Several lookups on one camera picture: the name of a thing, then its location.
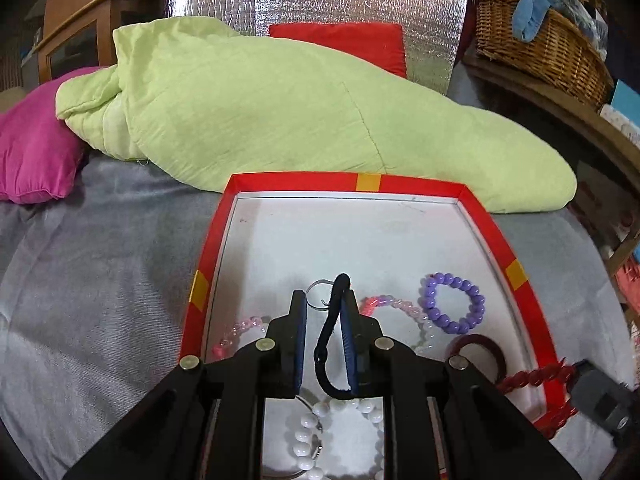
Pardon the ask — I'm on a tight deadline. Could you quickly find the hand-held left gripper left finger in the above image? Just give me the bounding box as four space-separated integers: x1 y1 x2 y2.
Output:
62 290 308 480

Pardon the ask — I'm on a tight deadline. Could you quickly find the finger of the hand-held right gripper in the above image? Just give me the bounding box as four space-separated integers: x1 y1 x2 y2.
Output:
567 359 640 447

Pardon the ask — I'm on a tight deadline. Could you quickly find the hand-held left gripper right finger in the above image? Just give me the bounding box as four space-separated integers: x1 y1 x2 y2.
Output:
339 292 583 480

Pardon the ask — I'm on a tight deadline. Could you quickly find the black hair tie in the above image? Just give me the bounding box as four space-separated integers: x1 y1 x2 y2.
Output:
312 273 357 402

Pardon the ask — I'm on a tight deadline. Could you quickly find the red bracelet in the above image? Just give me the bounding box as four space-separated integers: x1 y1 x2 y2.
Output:
497 359 584 441

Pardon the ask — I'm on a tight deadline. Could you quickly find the white bead bracelet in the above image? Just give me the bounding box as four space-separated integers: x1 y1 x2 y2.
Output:
284 397 387 480

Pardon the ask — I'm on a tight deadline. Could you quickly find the purple bead bracelet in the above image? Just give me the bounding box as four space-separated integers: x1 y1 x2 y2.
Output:
419 272 487 336

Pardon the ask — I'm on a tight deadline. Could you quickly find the red cardboard box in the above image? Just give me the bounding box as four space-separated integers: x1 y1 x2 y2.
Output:
178 172 572 480

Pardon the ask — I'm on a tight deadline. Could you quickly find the maroon bangle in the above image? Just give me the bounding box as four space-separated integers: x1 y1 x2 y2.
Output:
447 334 506 382

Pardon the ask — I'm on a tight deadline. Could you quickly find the grey bedspread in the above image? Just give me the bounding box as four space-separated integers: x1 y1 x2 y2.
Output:
0 152 632 480

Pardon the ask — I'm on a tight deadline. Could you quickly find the light green blanket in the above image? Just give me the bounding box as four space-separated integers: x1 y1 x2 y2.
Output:
54 15 579 214

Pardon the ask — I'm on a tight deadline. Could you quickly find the white patterned box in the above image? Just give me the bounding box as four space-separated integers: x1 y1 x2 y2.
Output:
599 104 640 147

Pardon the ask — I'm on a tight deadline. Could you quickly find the wooden shelf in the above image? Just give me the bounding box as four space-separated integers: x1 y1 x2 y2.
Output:
459 52 640 282

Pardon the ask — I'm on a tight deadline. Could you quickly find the blue card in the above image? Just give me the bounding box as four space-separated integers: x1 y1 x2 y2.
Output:
612 79 640 117

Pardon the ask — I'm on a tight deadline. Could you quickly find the red cushion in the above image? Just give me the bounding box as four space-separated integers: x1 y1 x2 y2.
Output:
268 22 409 80

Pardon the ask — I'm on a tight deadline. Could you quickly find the magenta pillow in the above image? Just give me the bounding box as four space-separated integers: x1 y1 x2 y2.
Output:
0 65 109 205

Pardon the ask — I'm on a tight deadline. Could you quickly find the wicker basket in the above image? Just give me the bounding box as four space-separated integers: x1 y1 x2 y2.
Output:
472 0 615 111

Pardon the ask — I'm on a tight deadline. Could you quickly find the clear plastic bag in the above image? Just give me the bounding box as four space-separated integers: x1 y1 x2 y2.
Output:
544 0 609 47

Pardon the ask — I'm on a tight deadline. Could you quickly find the blue cloth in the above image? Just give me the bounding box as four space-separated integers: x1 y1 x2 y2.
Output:
512 0 559 42

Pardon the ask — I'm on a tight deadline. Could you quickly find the wooden cabinet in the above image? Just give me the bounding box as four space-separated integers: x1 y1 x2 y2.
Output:
22 0 166 86

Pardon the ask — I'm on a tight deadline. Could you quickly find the small silver ring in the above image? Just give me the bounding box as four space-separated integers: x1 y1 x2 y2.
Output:
304 279 337 309

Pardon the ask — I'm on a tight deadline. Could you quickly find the clear pink bead bracelet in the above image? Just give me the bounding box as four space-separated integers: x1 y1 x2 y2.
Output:
214 314 269 357

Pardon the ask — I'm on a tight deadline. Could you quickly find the pastel pink bead bracelet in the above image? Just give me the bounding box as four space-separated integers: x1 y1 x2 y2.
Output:
359 294 437 352

